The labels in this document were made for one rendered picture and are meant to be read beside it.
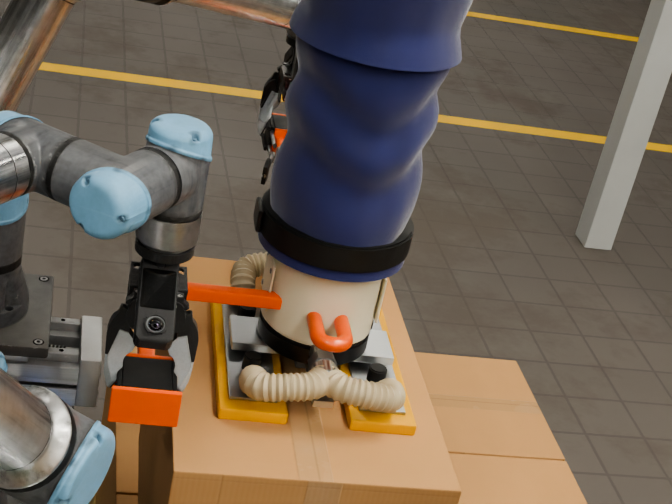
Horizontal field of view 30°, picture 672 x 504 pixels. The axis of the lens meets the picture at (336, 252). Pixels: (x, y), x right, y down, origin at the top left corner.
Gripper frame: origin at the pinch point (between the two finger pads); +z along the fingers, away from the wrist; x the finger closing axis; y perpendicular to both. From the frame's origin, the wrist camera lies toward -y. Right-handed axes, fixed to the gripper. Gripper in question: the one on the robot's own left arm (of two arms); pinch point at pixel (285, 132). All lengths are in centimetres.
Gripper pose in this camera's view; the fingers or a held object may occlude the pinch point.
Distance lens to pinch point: 242.0
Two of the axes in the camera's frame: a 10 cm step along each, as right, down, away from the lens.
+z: -2.0, 8.7, 4.5
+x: 9.7, 1.2, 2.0
